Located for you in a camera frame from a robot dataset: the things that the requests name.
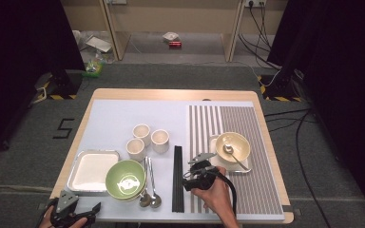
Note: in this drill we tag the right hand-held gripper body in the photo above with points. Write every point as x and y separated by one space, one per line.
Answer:
207 174

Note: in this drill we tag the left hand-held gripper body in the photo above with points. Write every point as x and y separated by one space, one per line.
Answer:
65 202

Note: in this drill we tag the row of black chopsticks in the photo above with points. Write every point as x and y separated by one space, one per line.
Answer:
177 171

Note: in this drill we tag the person's right hand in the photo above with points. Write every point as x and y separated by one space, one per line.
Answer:
217 196

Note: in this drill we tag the person's left hand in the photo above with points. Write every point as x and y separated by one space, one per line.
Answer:
44 221

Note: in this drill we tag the white ribbed cup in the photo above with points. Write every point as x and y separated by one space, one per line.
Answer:
135 147
141 131
160 139

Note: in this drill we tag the green ceramic bowl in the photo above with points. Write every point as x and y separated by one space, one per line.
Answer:
125 177

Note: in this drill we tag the brown striped placemat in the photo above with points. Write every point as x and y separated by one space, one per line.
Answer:
259 126

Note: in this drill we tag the black stand base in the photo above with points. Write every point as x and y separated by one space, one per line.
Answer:
282 90
65 84

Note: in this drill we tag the red can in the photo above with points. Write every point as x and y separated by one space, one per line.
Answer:
175 44

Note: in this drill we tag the white crumpled box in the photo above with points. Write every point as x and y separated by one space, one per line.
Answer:
170 36

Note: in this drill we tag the green snack packet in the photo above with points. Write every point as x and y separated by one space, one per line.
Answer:
92 69

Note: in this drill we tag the clear plastic bag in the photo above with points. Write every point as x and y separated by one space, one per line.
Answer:
104 57

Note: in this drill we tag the black curtain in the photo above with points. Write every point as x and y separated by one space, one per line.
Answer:
345 79
19 63

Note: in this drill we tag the wooden desk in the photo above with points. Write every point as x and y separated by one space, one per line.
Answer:
171 19

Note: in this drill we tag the white flat packet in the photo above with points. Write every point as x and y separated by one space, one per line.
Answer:
99 44

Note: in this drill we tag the white wall socket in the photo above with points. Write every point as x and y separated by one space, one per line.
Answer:
255 2

